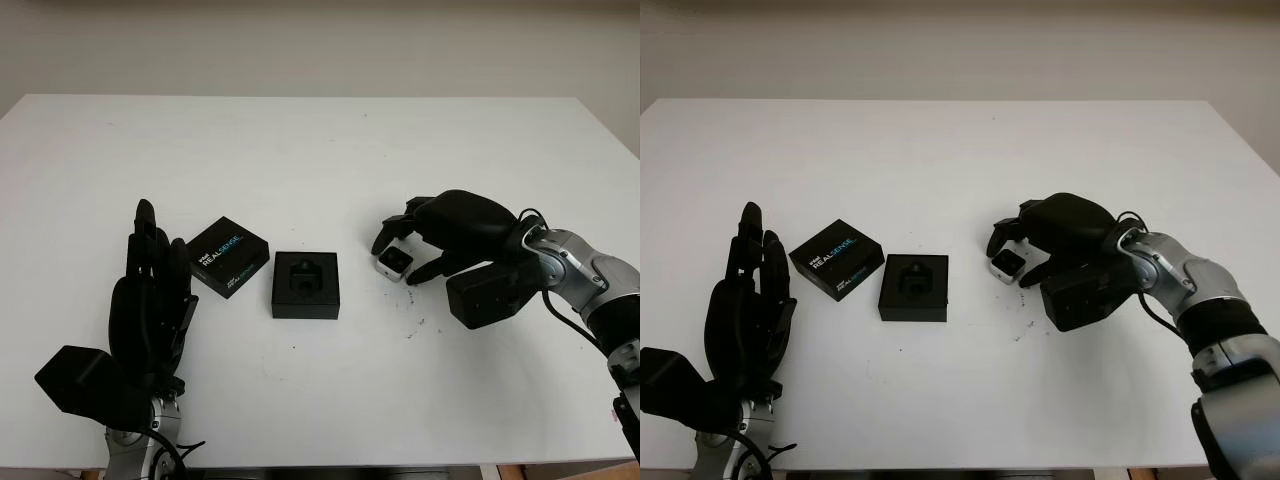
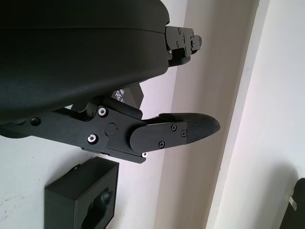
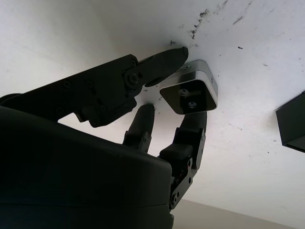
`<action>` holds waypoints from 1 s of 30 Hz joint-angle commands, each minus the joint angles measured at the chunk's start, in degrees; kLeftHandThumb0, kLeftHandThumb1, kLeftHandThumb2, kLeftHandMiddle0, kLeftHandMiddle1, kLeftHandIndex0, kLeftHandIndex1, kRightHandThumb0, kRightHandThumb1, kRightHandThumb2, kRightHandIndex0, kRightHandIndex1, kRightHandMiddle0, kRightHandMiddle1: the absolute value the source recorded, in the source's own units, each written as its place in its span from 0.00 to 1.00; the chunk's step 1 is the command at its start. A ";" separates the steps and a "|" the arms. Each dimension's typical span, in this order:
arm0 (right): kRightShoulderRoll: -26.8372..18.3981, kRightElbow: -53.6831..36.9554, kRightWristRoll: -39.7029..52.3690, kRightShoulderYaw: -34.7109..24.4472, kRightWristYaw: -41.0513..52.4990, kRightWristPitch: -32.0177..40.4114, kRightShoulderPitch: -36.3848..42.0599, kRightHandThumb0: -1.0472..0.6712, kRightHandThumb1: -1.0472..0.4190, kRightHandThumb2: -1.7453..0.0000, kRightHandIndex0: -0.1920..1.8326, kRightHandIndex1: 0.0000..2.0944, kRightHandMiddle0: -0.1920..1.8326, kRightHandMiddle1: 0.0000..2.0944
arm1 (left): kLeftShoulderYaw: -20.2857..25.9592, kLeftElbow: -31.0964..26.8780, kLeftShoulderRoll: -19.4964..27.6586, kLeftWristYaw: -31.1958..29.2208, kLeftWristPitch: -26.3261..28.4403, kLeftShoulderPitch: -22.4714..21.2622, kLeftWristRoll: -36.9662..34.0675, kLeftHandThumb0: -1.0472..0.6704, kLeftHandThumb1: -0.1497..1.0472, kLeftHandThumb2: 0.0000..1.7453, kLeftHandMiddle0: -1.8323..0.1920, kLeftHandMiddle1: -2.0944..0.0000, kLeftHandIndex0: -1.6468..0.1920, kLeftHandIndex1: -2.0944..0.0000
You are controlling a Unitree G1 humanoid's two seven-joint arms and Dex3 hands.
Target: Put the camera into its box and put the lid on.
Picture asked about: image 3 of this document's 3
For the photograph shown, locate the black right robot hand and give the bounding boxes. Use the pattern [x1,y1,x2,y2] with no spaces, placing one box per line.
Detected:
[0,47,207,229]

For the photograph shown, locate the small silver depth camera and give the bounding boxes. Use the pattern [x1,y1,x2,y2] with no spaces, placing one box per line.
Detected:
[145,59,219,115]

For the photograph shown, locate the black box base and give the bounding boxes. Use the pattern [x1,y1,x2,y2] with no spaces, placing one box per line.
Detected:
[275,90,305,153]

